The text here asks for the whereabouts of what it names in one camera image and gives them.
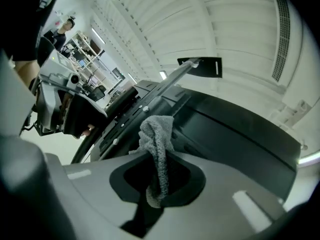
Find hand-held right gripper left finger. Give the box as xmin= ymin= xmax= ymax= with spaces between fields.
xmin=44 ymin=151 xmax=165 ymax=240

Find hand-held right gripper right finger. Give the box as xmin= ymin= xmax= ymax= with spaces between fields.
xmin=147 ymin=150 xmax=288 ymax=240

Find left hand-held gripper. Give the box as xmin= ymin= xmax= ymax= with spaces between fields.
xmin=32 ymin=50 xmax=109 ymax=140

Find grey cloth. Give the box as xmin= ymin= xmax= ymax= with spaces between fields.
xmin=128 ymin=115 xmax=176 ymax=209

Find black TV stand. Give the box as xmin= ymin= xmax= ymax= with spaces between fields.
xmin=71 ymin=56 xmax=223 ymax=165

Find person's left forearm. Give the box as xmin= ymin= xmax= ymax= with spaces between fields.
xmin=14 ymin=58 xmax=42 ymax=92

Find person's left hand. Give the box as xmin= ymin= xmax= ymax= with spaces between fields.
xmin=79 ymin=124 xmax=97 ymax=137

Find black office chair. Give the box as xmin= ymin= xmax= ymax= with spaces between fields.
xmin=87 ymin=85 xmax=107 ymax=102

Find black wrist watch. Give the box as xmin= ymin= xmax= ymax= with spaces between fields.
xmin=28 ymin=77 xmax=39 ymax=96

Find large black television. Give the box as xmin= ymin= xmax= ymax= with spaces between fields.
xmin=89 ymin=78 xmax=301 ymax=205

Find white shelving unit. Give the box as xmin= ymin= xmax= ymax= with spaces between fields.
xmin=63 ymin=30 xmax=106 ymax=85

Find ceiling air vent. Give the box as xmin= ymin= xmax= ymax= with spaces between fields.
xmin=271 ymin=0 xmax=292 ymax=82

